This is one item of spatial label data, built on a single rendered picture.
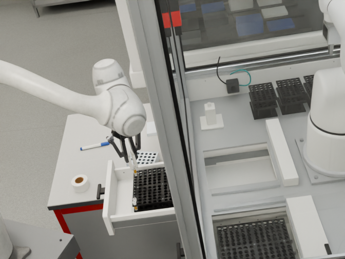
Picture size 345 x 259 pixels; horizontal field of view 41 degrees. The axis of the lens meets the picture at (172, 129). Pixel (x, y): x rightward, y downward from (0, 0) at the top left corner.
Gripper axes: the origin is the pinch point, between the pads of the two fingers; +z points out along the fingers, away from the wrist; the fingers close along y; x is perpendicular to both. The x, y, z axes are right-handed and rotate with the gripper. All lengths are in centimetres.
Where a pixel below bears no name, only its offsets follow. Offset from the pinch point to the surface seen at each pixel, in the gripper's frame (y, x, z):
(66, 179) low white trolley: 23.6, -32.8, 24.4
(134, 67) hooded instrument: -28, -71, 7
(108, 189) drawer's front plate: 11.6, 1.5, 7.5
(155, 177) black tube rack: -6.5, 2.5, 10.7
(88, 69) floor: -33, -249, 100
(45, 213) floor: 43, -98, 100
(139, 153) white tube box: -9.2, -25.0, 20.7
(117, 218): 12.9, 12.4, 11.5
